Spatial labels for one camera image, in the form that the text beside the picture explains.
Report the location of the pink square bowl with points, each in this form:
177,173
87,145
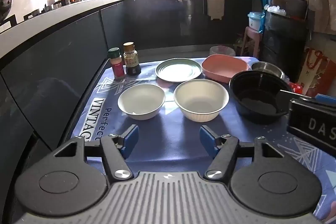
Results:
223,66

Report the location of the red spice jar green lid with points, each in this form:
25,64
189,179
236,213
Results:
118,66

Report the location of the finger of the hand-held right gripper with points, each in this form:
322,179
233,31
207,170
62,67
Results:
325,98
294,95

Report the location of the stainless steel bowl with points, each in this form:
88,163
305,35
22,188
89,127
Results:
265,66

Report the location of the black storage shelf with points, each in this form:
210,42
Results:
283,43

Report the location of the pink plastic stool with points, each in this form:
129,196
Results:
249,35

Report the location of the red paper bag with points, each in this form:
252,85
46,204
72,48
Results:
320,66

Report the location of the blue printed tablecloth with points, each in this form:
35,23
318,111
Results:
170,140

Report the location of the blue plastic bag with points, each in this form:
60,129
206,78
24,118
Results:
262,24

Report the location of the dark sauce bottle brown cap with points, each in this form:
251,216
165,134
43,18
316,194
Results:
131,61

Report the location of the black bowl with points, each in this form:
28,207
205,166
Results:
252,98

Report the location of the small plain white bowl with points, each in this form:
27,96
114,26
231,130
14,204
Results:
141,100

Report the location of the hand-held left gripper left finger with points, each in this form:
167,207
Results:
130,138

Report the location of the red plastic bag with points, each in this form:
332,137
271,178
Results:
296,88

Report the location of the green plate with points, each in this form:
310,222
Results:
178,70

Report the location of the pale pink trash bin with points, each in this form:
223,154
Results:
221,50

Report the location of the white pot with blue lid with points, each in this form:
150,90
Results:
255,23

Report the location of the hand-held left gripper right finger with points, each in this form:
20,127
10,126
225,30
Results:
206,138

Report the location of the ribbed white bowl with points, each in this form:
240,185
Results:
199,98

